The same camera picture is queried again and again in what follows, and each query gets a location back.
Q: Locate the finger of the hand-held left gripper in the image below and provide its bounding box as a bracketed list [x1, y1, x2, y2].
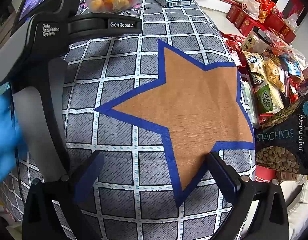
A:
[68, 15, 142, 40]

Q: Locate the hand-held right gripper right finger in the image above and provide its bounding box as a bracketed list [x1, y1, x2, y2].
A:
[206, 151, 290, 240]

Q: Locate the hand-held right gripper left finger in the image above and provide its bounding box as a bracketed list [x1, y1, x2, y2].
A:
[22, 150, 105, 240]

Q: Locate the person's left hand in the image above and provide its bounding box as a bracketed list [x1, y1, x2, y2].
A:
[0, 96, 28, 188]

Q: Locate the black pistachio bag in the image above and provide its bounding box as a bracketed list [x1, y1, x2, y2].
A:
[254, 94, 308, 175]

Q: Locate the green snack packet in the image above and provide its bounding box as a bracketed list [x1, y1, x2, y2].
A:
[254, 84, 282, 115]

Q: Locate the red snack packet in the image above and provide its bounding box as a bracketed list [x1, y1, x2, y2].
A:
[285, 75, 301, 103]

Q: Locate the clear bag of yellow chips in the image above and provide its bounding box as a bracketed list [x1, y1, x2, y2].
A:
[264, 57, 286, 93]

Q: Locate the white blue snack packet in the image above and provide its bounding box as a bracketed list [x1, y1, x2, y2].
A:
[243, 51, 266, 75]

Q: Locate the pile of red gift boxes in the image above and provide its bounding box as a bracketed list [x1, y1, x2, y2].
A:
[226, 4, 298, 44]

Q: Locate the white plastic snack bag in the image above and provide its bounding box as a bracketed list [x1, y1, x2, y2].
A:
[241, 0, 261, 20]

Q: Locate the clear jar with black lid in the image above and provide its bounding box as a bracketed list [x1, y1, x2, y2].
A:
[240, 26, 271, 55]

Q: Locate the red snack bag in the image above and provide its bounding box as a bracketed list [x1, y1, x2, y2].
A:
[254, 0, 276, 23]

